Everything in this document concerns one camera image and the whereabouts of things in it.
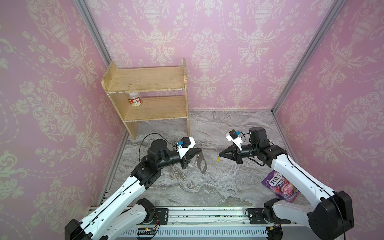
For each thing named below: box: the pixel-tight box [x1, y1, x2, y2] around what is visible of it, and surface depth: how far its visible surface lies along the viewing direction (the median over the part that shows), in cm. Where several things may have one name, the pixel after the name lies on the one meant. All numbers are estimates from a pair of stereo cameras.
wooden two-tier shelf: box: [101, 58, 190, 140], surface depth 83 cm
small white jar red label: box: [128, 92, 142, 107], surface depth 94 cm
